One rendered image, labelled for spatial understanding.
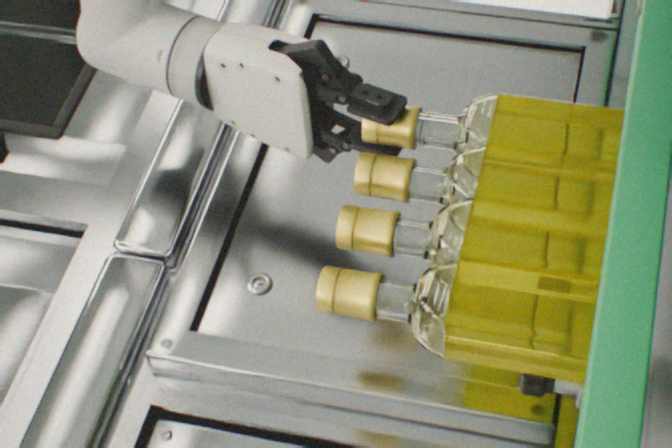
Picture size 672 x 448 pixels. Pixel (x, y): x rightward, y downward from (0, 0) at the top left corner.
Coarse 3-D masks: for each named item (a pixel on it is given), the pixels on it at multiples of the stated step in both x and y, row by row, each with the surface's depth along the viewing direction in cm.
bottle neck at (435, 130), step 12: (420, 120) 102; (432, 120) 102; (444, 120) 102; (456, 120) 102; (420, 132) 102; (432, 132) 102; (444, 132) 101; (420, 144) 103; (432, 144) 102; (444, 144) 102
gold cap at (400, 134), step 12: (408, 108) 102; (420, 108) 103; (396, 120) 102; (408, 120) 102; (372, 132) 103; (384, 132) 102; (396, 132) 102; (408, 132) 102; (384, 144) 103; (396, 144) 103; (408, 144) 102
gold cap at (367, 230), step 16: (352, 208) 96; (368, 208) 96; (336, 224) 95; (352, 224) 95; (368, 224) 95; (384, 224) 95; (336, 240) 96; (352, 240) 95; (368, 240) 95; (384, 240) 94
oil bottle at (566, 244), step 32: (448, 224) 93; (480, 224) 92; (512, 224) 92; (544, 224) 92; (576, 224) 92; (448, 256) 92; (480, 256) 91; (512, 256) 91; (544, 256) 90; (576, 256) 90
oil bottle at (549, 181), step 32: (480, 160) 97; (512, 160) 97; (544, 160) 96; (576, 160) 96; (448, 192) 96; (480, 192) 95; (512, 192) 95; (544, 192) 94; (576, 192) 94; (608, 192) 94
